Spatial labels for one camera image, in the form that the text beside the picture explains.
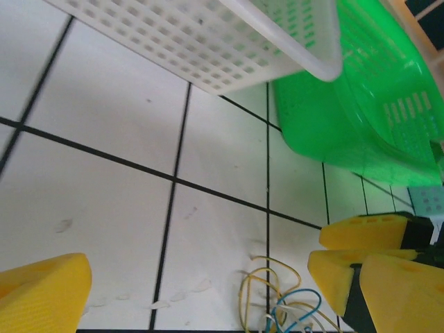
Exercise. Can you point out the white plastic basket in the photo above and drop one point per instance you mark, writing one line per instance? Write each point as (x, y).
(208, 41)

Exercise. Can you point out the green plastic basket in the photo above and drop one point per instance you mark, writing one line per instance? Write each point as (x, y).
(347, 121)

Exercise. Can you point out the light blue plastic basket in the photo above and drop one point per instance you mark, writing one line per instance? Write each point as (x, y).
(426, 201)

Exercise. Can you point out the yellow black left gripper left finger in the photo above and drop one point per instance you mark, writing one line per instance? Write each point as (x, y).
(45, 295)

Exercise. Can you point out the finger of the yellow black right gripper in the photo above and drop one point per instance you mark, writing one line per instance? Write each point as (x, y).
(364, 234)
(333, 277)

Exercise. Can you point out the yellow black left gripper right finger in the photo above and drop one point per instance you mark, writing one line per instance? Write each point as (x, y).
(406, 298)

